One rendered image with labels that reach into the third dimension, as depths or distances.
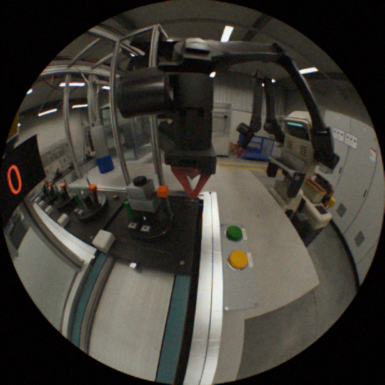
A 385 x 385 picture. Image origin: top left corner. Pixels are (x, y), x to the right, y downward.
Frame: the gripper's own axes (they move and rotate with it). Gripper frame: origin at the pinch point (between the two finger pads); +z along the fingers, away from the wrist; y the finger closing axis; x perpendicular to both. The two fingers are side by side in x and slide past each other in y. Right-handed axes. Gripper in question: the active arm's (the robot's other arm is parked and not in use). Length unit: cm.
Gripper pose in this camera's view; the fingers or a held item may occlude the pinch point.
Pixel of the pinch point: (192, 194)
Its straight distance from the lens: 21.9
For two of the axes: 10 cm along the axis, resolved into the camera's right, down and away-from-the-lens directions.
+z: 0.0, 8.2, 5.7
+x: 10.0, 0.6, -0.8
